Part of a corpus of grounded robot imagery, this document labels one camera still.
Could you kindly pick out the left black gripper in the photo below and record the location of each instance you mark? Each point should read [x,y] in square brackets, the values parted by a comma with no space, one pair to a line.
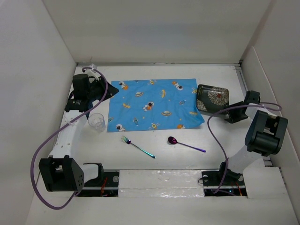
[101,83]

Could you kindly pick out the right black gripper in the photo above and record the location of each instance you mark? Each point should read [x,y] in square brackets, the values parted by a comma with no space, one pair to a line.
[233,118]

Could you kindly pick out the clear plastic cup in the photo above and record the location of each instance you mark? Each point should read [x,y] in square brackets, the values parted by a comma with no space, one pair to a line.
[97,122]

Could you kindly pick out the dark floral square plate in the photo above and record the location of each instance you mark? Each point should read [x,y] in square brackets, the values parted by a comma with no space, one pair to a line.
[211,99]

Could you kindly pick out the blue space-print cloth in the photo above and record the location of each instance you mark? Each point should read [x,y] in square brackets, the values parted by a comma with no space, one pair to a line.
[157,104]

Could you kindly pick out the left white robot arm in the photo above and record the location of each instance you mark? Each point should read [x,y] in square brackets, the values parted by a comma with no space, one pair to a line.
[60,171]

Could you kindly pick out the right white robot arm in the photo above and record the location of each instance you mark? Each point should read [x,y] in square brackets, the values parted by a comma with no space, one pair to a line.
[264,137]

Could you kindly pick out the iridescent fork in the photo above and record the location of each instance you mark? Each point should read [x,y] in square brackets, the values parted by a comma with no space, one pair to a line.
[128,141]

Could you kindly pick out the purple iridescent spoon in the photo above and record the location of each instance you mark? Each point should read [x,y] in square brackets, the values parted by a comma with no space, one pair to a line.
[173,141]

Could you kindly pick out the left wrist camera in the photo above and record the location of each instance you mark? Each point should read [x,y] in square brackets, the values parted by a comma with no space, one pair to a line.
[91,71]

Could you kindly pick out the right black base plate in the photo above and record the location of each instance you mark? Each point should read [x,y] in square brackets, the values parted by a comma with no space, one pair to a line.
[211,180]

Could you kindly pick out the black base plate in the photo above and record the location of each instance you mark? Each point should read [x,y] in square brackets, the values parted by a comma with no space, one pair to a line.
[107,186]
[211,180]

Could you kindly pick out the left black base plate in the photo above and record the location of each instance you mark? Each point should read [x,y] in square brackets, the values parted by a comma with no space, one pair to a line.
[107,186]

